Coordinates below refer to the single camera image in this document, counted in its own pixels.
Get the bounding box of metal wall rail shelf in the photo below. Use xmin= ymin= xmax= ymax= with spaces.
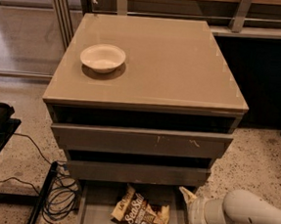
xmin=43 ymin=0 xmax=281 ymax=42

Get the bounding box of white paper bowl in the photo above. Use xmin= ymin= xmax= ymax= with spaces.
xmin=80 ymin=44 xmax=126 ymax=73

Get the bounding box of black coiled cable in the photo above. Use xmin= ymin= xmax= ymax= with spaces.
xmin=0 ymin=131 xmax=85 ymax=224

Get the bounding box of grey top drawer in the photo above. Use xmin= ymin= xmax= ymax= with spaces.
xmin=51 ymin=123 xmax=233 ymax=158

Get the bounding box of grey bottom drawer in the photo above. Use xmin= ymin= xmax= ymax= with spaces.
xmin=77 ymin=181 xmax=188 ymax=224

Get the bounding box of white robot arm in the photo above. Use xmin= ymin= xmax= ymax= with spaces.
xmin=179 ymin=186 xmax=281 ymax=224

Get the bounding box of grey drawer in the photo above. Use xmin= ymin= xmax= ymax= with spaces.
xmin=51 ymin=123 xmax=233 ymax=158
xmin=67 ymin=160 xmax=211 ymax=187
xmin=77 ymin=181 xmax=188 ymax=224

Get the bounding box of brown sea salt chip bag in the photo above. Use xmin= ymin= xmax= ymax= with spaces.
xmin=111 ymin=185 xmax=170 ymax=224

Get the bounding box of grey middle drawer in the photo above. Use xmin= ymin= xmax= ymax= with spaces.
xmin=67 ymin=160 xmax=211 ymax=187

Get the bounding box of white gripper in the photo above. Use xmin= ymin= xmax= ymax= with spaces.
xmin=179 ymin=186 xmax=228 ymax=224

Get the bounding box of grey drawer cabinet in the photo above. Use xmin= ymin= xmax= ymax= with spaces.
xmin=33 ymin=7 xmax=257 ymax=205

